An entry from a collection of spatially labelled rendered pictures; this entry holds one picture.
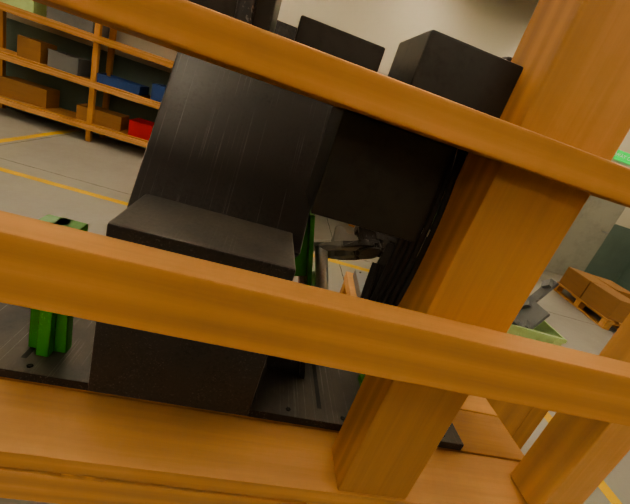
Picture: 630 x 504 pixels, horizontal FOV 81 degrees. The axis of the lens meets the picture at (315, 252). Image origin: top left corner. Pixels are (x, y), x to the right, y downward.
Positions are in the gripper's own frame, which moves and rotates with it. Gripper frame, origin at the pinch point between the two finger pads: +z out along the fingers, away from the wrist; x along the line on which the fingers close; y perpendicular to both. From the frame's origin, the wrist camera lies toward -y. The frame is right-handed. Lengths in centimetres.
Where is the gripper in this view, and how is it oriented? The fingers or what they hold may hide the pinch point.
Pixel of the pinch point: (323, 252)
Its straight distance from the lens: 87.4
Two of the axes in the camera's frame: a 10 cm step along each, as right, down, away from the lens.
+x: 0.8, -3.6, -9.3
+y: -0.7, -9.3, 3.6
